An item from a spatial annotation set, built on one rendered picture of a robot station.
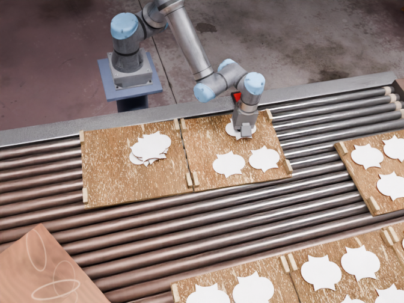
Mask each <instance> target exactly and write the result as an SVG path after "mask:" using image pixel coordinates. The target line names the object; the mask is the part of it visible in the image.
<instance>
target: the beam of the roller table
mask: <svg viewBox="0 0 404 303"><path fill-rule="evenodd" d="M395 79H397V77H396V75H395V74H394V73H393V71H390V72H382V73H375V74H370V75H362V76H355V77H350V78H343V79H335V80H331V81H323V82H315V83H311V84H304V85H296V86H291V87H284V88H276V89H272V90H264V91H263V92H262V95H261V98H260V101H259V104H258V107H257V108H262V107H266V106H273V105H280V104H285V103H292V102H298V101H303V100H310V99H317V98H321V97H328V96H335V95H340V94H347V93H354V92H358V91H365V90H372V89H377V88H381V87H386V86H388V87H389V86H390V85H391V84H392V83H393V81H394V80H395ZM234 106H235V104H234V101H233V99H232V97H231V96H225V97H217V98H214V99H212V100H210V101H208V102H206V103H202V102H200V101H199V100H198V101H193V102H186V103H178V104H173V105H166V106H158V107H154V108H146V109H139V110H134V111H127V112H119V113H115V114H107V115H100V116H95V117H87V118H80V119H75V120H68V121H61V122H56V123H48V124H41V125H36V126H28V127H21V128H17V129H9V130H2V131H0V150H5V149H9V148H16V147H23V146H28V145H34V144H41V143H46V142H52V141H60V140H64V139H71V138H78V137H79V131H80V130H84V131H89V130H99V129H108V128H114V127H123V126H133V125H139V124H148V123H158V122H163V121H173V120H174V119H177V120H178V121H179V120H180V119H181V118H184V120H186V119H192V118H200V117H207V116H211V115H218V114H225V113H229V112H233V111H234Z"/></svg>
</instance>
